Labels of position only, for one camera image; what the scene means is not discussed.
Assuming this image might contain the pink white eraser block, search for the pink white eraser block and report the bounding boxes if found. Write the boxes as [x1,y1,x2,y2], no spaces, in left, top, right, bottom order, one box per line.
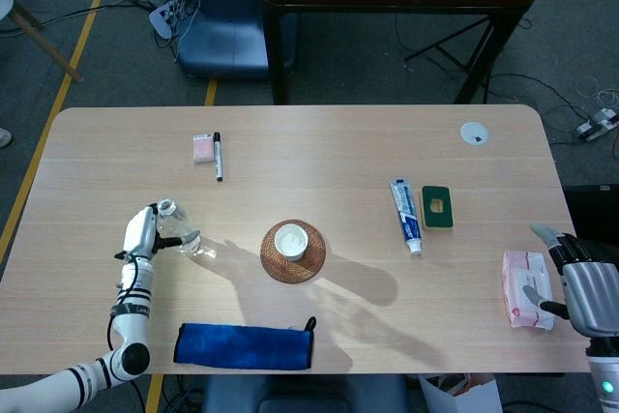
[192,133,215,164]

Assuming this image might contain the white power strip with plugs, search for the white power strip with plugs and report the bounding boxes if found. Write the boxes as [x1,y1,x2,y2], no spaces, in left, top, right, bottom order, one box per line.
[148,0,194,40]

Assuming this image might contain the green yellow scouring sponge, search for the green yellow scouring sponge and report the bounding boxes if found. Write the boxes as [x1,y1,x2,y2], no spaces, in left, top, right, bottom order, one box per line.
[420,185,456,231]

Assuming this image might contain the black white marker pen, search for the black white marker pen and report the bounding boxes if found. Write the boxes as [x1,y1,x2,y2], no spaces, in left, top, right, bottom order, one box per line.
[213,131,225,184]

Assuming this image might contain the black tripod legs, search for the black tripod legs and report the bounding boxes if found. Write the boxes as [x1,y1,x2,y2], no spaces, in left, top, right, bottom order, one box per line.
[403,15,494,76]

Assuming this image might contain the black box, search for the black box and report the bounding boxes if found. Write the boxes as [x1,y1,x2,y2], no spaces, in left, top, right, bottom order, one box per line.
[563,183,619,245]

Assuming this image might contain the white paper cup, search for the white paper cup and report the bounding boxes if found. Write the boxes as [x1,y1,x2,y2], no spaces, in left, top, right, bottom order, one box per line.
[274,221,310,261]

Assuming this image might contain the white coiled cable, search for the white coiled cable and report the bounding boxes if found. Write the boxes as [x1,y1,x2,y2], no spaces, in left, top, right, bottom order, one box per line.
[575,74,619,112]

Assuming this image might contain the pink wet wipes pack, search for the pink wet wipes pack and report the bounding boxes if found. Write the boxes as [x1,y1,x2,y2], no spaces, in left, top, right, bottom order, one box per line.
[501,248,555,332]

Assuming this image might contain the white paper bag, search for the white paper bag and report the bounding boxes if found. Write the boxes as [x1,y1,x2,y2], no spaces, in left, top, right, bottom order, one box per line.
[418,372,504,413]

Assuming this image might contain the blue microfiber towel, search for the blue microfiber towel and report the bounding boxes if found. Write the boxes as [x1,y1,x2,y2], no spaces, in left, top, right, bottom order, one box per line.
[172,316,318,370]

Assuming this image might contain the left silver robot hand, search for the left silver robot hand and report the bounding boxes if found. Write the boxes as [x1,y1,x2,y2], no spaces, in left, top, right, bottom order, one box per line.
[114,204,202,262]

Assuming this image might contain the blue white toothpaste tube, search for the blue white toothpaste tube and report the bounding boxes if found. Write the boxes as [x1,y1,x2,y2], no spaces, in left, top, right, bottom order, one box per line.
[389,178,424,255]

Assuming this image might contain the grey power strip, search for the grey power strip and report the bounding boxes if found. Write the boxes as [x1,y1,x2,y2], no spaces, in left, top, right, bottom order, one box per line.
[574,109,619,142]

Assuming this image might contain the white round cable grommet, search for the white round cable grommet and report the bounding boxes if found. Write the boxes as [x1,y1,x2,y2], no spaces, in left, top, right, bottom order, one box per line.
[459,121,490,146]

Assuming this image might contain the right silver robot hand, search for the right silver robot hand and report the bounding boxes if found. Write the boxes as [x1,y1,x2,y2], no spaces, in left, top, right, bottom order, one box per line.
[530,222,619,339]

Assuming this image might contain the white chair with wooden legs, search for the white chair with wooden legs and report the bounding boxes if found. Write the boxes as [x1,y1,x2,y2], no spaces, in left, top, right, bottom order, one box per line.
[0,0,84,84]

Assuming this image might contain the round woven rattan coaster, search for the round woven rattan coaster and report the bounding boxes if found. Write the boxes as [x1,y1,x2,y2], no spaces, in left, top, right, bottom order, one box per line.
[260,219,327,283]

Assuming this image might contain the transparent plastic water bottle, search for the transparent plastic water bottle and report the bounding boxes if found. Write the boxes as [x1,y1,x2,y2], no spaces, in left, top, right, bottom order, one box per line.
[155,197,219,259]

